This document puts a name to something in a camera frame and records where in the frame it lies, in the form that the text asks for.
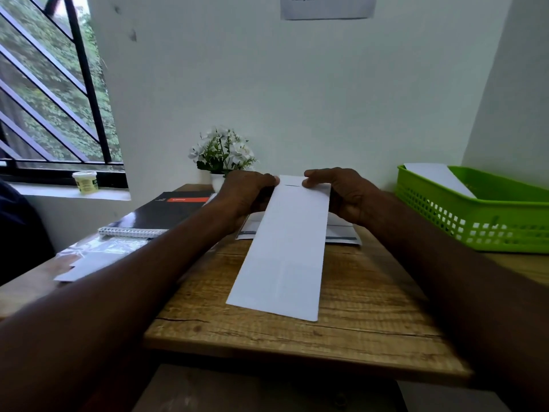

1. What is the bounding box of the paper notice sheet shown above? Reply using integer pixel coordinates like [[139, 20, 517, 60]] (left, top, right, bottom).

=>
[[279, 0, 379, 22]]

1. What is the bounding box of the person's right hand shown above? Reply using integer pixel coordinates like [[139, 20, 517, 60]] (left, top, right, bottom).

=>
[[301, 167, 383, 229]]

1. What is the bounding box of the person's right forearm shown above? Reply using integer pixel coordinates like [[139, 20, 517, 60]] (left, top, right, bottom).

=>
[[364, 195, 549, 412]]

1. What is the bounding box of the black spiral notebook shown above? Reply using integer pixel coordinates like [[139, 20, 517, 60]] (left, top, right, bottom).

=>
[[97, 191, 216, 240]]

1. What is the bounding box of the small cream jar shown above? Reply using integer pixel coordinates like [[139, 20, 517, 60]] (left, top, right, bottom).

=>
[[71, 170, 100, 196]]

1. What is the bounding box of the black window grille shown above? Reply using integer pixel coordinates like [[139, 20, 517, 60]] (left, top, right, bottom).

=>
[[0, 0, 129, 189]]

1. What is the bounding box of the white envelope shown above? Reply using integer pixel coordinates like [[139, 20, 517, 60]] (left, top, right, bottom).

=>
[[403, 162, 478, 200], [225, 174, 332, 323]]

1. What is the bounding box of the green plastic basket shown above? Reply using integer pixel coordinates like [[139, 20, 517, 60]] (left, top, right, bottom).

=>
[[394, 165, 549, 255]]

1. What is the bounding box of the person's left hand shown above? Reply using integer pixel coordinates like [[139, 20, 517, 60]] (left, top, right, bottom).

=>
[[211, 169, 281, 235]]

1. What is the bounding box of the person's left forearm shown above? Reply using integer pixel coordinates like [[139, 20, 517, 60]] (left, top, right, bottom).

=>
[[0, 201, 234, 412]]

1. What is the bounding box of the white flower plant in pot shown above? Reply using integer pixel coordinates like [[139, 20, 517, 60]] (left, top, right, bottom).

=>
[[188, 126, 258, 194]]

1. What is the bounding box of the white window sill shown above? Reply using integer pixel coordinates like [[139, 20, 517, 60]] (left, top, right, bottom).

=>
[[7, 182, 132, 203]]

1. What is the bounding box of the grey lined printed document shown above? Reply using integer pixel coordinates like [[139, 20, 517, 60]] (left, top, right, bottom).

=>
[[235, 211, 363, 247]]

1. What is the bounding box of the clear plastic sleeve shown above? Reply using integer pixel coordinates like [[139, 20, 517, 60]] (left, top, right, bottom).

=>
[[54, 235, 152, 284]]

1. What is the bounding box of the stack of white envelopes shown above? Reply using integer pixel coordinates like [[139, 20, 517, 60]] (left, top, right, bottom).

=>
[[53, 252, 126, 284]]

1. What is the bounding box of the black backpack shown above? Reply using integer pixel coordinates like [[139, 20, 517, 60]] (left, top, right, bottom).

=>
[[0, 179, 57, 287]]

